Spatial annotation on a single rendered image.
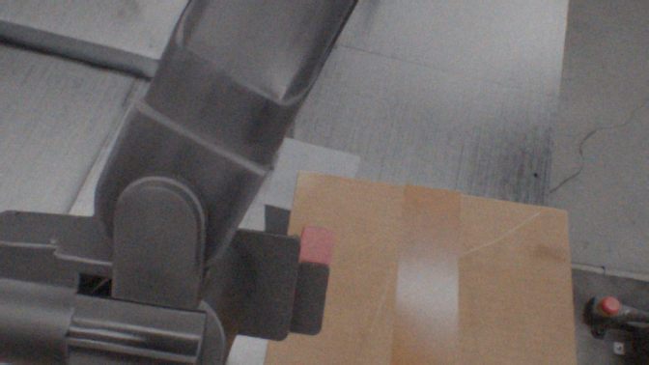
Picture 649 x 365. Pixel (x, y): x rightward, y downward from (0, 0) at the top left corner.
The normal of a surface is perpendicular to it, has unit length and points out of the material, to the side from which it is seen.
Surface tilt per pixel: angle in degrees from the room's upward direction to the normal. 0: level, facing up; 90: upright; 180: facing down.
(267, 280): 39
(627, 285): 0
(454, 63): 0
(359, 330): 0
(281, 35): 44
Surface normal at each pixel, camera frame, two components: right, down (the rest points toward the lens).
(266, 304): -0.04, 0.15
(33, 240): 0.06, -0.94
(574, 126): 0.07, -0.50
